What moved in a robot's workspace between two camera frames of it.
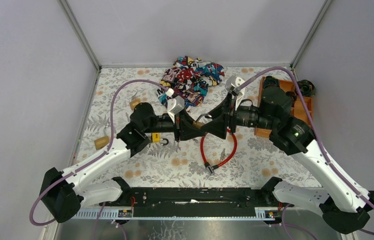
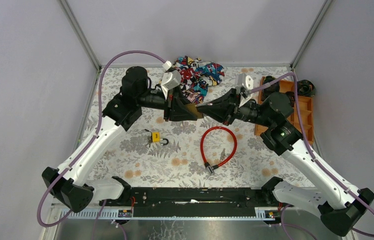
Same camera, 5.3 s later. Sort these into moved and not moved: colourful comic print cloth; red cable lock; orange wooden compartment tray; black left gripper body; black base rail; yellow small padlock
Moved: black left gripper body
Not moved: orange wooden compartment tray; red cable lock; black base rail; yellow small padlock; colourful comic print cloth
